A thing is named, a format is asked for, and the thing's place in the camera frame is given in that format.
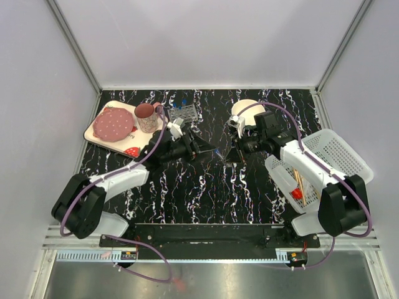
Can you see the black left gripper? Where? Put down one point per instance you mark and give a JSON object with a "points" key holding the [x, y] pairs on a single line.
{"points": [[203, 146]]}

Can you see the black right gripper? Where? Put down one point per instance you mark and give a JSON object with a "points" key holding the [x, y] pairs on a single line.
{"points": [[237, 155]]}

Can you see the wooden test tube clamp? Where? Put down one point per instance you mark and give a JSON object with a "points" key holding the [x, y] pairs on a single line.
{"points": [[301, 192]]}

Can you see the white wash bottle red cap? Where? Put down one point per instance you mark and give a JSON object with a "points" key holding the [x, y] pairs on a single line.
{"points": [[288, 185]]}

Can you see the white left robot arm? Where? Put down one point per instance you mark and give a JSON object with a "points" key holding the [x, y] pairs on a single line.
{"points": [[79, 208]]}

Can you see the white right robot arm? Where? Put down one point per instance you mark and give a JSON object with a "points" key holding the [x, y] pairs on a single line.
{"points": [[343, 205]]}

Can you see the clear test tube rack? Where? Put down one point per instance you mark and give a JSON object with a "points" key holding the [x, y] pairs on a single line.
{"points": [[188, 113]]}

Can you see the cream green bowl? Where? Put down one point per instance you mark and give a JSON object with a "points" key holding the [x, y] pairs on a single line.
{"points": [[249, 109]]}

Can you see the pink floral mug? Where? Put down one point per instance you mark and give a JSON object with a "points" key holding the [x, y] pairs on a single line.
{"points": [[147, 117]]}

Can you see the white plastic basket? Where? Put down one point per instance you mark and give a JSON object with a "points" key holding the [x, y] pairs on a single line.
{"points": [[331, 151]]}

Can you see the strawberry print tray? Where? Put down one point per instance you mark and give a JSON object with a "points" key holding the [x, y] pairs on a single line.
{"points": [[133, 144]]}

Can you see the pink dotted plate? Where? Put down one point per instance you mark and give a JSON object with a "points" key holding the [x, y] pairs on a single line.
{"points": [[113, 125]]}

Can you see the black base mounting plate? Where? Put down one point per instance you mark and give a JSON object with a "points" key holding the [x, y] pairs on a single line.
{"points": [[219, 241]]}

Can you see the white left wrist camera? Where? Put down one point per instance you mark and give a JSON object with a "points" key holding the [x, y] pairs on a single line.
{"points": [[175, 127]]}

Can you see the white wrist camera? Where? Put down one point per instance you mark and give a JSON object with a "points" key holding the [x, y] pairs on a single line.
{"points": [[175, 127], [236, 124]]}

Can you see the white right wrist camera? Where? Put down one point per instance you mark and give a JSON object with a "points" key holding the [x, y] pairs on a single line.
{"points": [[236, 124]]}

